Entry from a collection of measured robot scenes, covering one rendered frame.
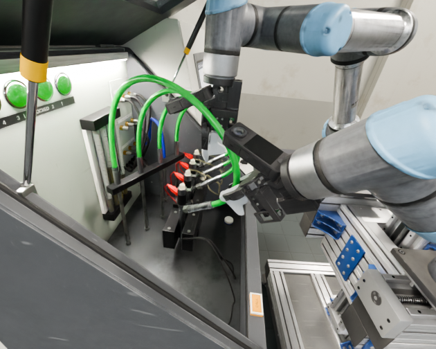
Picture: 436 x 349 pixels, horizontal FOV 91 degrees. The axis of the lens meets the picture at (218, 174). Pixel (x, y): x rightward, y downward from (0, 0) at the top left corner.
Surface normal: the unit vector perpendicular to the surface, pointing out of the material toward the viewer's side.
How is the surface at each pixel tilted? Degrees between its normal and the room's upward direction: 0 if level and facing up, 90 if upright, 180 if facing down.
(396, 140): 82
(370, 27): 77
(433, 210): 98
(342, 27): 90
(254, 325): 0
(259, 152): 22
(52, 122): 90
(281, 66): 90
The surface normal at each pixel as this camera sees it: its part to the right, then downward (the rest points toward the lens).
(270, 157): 0.13, -0.58
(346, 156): -0.86, 0.07
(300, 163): -0.87, -0.22
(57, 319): -0.10, 0.51
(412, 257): 0.10, -0.85
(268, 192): 0.48, -0.26
